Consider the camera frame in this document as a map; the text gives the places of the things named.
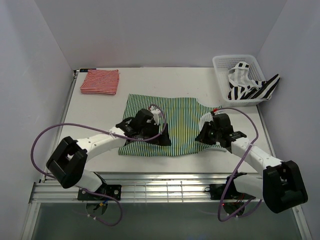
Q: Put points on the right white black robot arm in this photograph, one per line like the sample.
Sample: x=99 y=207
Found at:
x=280 y=184

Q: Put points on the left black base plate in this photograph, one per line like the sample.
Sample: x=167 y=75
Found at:
x=112 y=190

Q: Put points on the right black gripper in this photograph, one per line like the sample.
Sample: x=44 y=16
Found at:
x=202 y=137

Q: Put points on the red white striped tank top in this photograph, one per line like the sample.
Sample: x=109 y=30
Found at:
x=101 y=82

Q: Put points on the green white striped tank top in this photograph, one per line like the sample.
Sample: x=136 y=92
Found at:
x=183 y=115

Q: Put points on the blue label sticker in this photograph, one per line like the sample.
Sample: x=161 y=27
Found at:
x=85 y=70

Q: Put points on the black white striped tank top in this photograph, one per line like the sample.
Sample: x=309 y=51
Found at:
x=244 y=88

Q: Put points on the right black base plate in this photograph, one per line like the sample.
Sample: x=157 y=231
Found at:
x=216 y=192

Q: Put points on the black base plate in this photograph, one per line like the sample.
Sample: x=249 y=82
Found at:
x=112 y=190
x=216 y=192

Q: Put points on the aluminium frame rail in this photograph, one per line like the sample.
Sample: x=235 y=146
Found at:
x=138 y=188

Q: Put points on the white plastic basket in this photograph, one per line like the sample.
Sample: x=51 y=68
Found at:
x=223 y=63

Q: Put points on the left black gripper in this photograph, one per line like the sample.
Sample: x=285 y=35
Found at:
x=162 y=140

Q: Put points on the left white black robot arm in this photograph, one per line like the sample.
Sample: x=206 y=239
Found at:
x=67 y=162

